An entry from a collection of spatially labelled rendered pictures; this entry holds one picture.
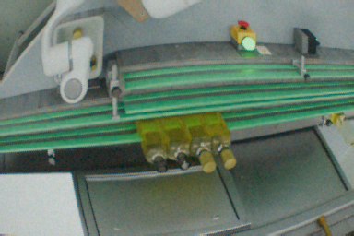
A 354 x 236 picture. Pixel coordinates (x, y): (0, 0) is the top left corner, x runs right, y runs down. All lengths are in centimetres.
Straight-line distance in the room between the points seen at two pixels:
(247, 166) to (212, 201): 24
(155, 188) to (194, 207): 14
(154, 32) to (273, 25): 43
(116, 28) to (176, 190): 52
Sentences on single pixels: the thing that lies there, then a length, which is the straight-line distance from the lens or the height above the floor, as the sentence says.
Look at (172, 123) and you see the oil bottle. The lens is 139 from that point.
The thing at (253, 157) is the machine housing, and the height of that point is 97.
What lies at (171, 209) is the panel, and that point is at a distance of 133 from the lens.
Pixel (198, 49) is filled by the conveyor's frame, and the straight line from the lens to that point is 150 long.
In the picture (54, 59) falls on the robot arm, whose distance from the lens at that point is 102.
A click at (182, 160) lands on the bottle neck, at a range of 128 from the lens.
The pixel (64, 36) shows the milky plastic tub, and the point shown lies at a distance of 144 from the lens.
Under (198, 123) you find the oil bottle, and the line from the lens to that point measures 139.
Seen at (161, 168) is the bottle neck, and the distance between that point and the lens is 130.
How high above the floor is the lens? 210
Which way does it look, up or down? 53 degrees down
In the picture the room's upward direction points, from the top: 158 degrees clockwise
